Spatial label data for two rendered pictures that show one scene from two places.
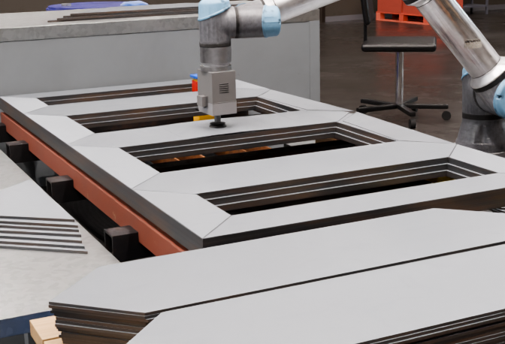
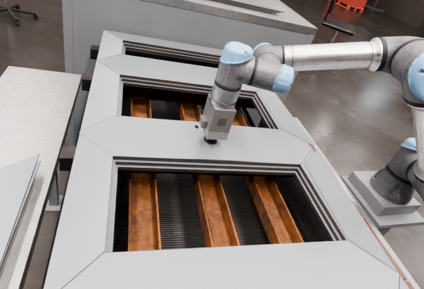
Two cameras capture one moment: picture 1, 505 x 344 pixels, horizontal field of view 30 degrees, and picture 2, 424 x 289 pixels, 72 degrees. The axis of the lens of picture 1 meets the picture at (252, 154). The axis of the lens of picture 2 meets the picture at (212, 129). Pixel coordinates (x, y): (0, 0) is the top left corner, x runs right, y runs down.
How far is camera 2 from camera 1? 1.52 m
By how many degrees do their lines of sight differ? 22
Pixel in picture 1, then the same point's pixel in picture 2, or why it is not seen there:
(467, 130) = (386, 181)
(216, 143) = (199, 166)
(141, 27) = (206, 9)
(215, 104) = (211, 131)
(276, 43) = (283, 42)
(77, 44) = (161, 9)
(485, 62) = not seen: outside the picture
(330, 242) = not seen: outside the picture
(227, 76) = (228, 113)
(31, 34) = not seen: outside the picture
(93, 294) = not seen: outside the picture
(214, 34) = (228, 79)
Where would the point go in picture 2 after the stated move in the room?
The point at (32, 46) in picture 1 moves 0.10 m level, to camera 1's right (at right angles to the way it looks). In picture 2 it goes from (132, 2) to (152, 9)
